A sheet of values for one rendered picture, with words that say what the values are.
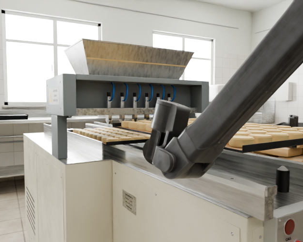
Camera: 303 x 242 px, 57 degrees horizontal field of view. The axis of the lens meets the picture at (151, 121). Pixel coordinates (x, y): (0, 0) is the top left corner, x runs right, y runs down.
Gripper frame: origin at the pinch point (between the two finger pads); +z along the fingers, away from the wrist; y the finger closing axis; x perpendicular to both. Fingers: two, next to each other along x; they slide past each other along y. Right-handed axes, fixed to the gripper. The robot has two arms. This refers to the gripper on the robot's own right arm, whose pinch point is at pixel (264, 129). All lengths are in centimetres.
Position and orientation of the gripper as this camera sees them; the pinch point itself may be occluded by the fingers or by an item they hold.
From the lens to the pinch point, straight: 100.4
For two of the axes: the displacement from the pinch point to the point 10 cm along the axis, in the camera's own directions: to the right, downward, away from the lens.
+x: -2.4, 0.9, -9.7
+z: -9.7, -0.3, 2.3
